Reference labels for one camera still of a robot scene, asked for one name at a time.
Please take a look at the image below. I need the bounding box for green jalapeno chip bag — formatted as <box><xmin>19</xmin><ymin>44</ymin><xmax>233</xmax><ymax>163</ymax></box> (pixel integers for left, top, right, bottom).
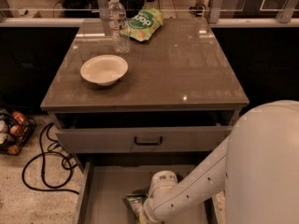
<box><xmin>126</xmin><ymin>194</ymin><xmax>148</xmax><ymax>224</ymax></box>

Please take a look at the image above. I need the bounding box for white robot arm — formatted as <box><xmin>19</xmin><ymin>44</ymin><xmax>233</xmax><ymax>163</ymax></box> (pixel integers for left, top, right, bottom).
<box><xmin>140</xmin><ymin>100</ymin><xmax>299</xmax><ymax>224</ymax></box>

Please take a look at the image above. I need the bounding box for grey drawer cabinet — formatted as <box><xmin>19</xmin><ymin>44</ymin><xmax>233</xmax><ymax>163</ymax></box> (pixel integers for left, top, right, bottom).
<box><xmin>41</xmin><ymin>19</ymin><xmax>249</xmax><ymax>167</ymax></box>

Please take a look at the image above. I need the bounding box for grey top drawer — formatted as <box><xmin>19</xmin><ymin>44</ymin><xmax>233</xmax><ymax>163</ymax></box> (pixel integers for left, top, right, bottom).
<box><xmin>57</xmin><ymin>110</ymin><xmax>234</xmax><ymax>153</ymax></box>

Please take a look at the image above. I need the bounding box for green snack bag on counter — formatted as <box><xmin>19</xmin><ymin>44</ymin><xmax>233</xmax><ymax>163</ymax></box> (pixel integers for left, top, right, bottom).
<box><xmin>128</xmin><ymin>8</ymin><xmax>164</xmax><ymax>42</ymax></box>

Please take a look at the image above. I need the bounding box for grey open middle drawer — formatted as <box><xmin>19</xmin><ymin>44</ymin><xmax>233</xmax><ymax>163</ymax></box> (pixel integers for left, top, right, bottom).
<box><xmin>74</xmin><ymin>161</ymin><xmax>226</xmax><ymax>224</ymax></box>

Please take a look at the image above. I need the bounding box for white paper bowl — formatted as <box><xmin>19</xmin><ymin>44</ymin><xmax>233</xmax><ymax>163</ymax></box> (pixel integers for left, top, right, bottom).
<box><xmin>80</xmin><ymin>55</ymin><xmax>128</xmax><ymax>86</ymax></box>

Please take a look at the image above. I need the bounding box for clear plastic water bottle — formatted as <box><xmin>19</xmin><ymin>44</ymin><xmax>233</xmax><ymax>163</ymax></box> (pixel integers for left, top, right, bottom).
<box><xmin>108</xmin><ymin>0</ymin><xmax>130</xmax><ymax>54</ymax></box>

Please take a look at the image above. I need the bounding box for black drawer handle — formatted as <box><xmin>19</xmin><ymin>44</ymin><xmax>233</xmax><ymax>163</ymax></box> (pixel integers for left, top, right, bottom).
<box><xmin>134</xmin><ymin>136</ymin><xmax>164</xmax><ymax>147</ymax></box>

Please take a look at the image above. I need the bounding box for black floor cable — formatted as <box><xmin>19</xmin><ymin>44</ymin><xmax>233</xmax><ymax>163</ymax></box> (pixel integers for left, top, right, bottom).
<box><xmin>21</xmin><ymin>122</ymin><xmax>80</xmax><ymax>195</ymax></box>

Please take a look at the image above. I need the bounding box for black wire basket with items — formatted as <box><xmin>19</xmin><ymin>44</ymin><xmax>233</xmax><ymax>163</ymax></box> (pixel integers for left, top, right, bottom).
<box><xmin>0</xmin><ymin>108</ymin><xmax>36</xmax><ymax>156</ymax></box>

